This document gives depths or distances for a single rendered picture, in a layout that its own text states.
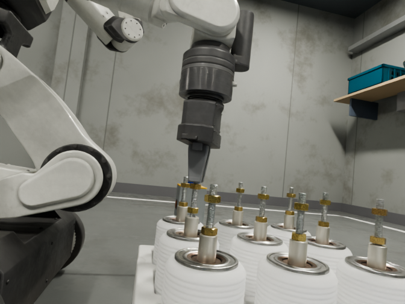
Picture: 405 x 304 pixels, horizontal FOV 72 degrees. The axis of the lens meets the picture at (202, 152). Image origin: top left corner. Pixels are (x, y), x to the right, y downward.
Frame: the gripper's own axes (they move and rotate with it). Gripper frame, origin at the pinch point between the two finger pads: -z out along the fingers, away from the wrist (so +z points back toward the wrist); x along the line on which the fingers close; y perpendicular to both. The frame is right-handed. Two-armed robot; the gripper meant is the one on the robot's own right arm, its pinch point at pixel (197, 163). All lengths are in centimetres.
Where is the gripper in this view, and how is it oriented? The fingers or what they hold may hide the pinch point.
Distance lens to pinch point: 45.4
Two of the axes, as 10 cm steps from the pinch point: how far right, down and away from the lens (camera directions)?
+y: 9.8, 0.9, -2.0
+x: -1.9, -0.9, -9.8
